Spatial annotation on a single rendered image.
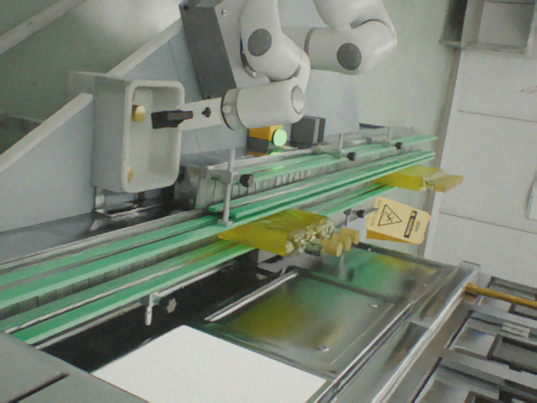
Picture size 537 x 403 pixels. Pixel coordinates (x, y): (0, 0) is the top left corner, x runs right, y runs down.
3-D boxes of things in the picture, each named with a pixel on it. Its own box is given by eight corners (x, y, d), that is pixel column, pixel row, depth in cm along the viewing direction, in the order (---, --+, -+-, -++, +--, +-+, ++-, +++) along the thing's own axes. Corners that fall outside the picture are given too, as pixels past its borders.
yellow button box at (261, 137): (246, 145, 171) (268, 149, 168) (248, 119, 170) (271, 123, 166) (258, 143, 177) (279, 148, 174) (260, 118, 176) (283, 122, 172)
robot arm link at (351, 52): (300, 32, 130) (367, 34, 121) (329, 19, 139) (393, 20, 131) (304, 75, 134) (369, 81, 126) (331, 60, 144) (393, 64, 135)
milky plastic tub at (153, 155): (91, 186, 121) (123, 195, 117) (96, 74, 116) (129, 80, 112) (148, 176, 136) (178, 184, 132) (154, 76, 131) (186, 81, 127)
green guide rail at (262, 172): (210, 179, 135) (239, 185, 131) (210, 175, 134) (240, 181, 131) (421, 135, 284) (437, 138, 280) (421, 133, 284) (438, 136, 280)
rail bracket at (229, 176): (195, 218, 133) (242, 232, 127) (201, 143, 129) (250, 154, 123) (202, 216, 135) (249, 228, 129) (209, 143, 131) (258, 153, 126)
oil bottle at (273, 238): (216, 238, 143) (294, 260, 133) (219, 215, 142) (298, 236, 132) (229, 232, 148) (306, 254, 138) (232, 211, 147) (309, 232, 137)
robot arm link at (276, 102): (293, 29, 101) (317, 52, 109) (240, 40, 107) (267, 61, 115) (288, 113, 99) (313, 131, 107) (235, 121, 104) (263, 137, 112)
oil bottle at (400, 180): (372, 182, 237) (443, 197, 224) (375, 169, 236) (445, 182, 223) (377, 180, 242) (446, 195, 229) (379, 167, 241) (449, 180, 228)
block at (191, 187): (170, 204, 135) (195, 211, 132) (174, 163, 133) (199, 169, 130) (179, 201, 138) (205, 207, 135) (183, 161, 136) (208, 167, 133)
